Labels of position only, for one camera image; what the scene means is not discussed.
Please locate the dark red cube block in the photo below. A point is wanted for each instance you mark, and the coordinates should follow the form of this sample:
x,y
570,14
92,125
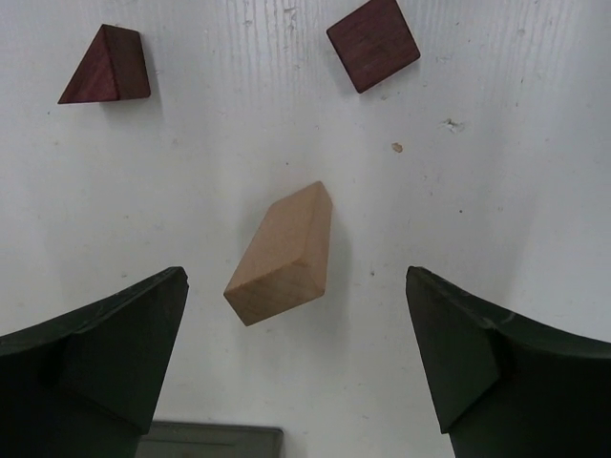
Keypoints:
x,y
373,43

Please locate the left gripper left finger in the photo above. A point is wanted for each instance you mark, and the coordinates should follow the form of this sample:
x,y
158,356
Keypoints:
x,y
87,383

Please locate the natural long wood block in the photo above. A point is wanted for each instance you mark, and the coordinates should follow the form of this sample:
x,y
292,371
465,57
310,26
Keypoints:
x,y
285,264

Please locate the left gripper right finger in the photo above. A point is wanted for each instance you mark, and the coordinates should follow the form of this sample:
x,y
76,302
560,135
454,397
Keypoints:
x,y
503,385

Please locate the dark red triangular block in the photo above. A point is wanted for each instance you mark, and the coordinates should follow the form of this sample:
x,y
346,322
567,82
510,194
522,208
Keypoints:
x,y
112,69

